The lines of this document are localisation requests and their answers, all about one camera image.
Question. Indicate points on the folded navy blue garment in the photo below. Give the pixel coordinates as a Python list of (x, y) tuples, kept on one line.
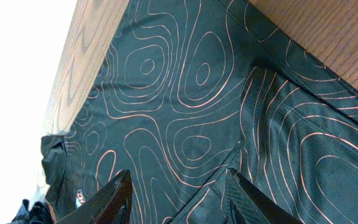
[(39, 213)]

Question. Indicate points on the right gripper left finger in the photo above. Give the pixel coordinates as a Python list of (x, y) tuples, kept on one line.
[(110, 205)]

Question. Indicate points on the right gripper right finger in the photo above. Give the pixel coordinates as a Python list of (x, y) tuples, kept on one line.
[(253, 202)]

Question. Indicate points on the black shirt with orange lines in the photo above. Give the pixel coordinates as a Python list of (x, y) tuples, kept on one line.
[(199, 100)]

